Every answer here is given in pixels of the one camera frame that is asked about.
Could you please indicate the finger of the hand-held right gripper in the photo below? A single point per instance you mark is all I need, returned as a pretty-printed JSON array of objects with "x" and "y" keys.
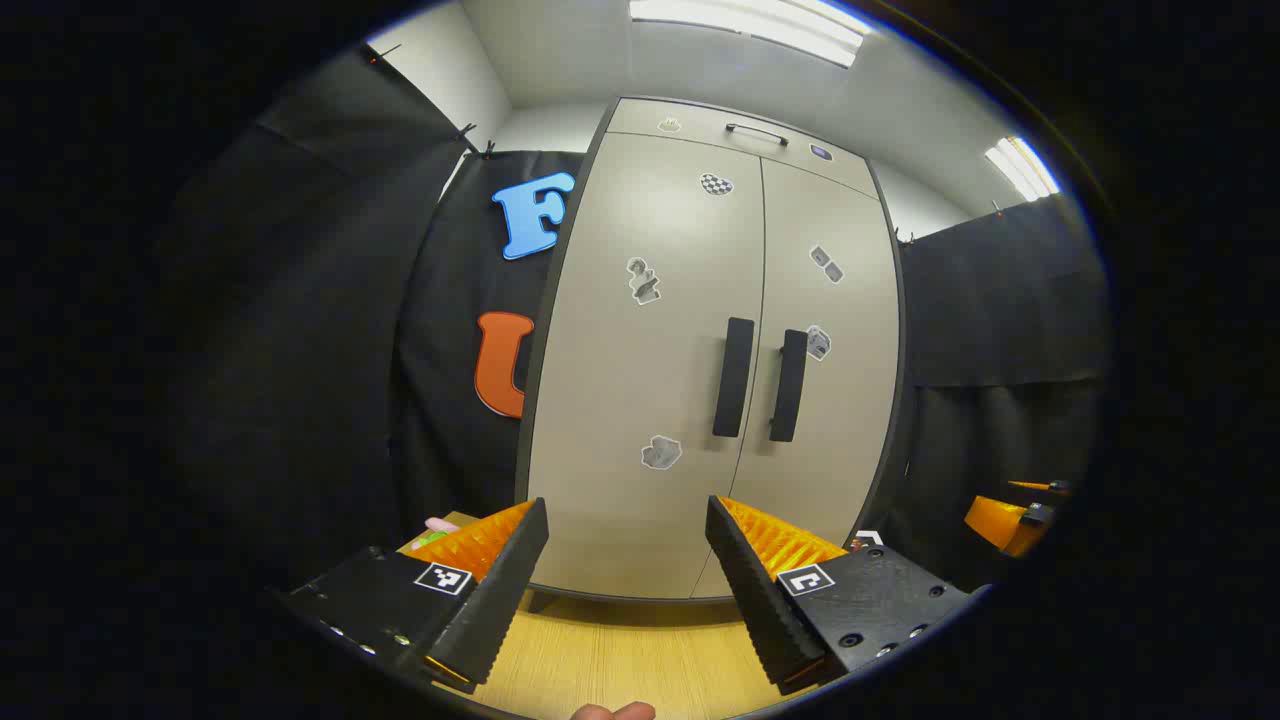
[
  {"x": 995, "y": 522},
  {"x": 1040, "y": 486}
]

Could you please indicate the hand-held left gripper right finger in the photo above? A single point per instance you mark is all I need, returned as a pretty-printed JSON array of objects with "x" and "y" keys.
[{"x": 765, "y": 610}]

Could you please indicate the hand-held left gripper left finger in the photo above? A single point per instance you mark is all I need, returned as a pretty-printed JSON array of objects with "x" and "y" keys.
[{"x": 500, "y": 600}]

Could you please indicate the beige cabinet door box sticker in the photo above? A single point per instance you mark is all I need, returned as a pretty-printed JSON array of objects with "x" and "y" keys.
[{"x": 850, "y": 400}]

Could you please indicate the beige cabinet door checkered sticker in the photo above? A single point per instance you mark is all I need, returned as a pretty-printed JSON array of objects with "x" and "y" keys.
[{"x": 620, "y": 380}]

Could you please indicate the beige double-door shoe cabinet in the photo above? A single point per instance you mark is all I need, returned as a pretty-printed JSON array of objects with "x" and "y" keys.
[{"x": 640, "y": 118}]

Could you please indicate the green pink plush toy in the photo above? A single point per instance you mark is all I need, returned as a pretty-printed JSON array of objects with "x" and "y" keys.
[{"x": 432, "y": 535}]

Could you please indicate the white bordered picture card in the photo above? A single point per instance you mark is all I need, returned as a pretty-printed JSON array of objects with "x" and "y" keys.
[{"x": 868, "y": 539}]

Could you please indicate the black backdrop cloth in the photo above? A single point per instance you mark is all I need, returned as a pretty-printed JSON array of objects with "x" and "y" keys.
[
  {"x": 300, "y": 350},
  {"x": 1000, "y": 300}
]

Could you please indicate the long ceiling light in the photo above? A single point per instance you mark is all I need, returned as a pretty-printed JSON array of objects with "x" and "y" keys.
[
  {"x": 750, "y": 25},
  {"x": 1020, "y": 168}
]

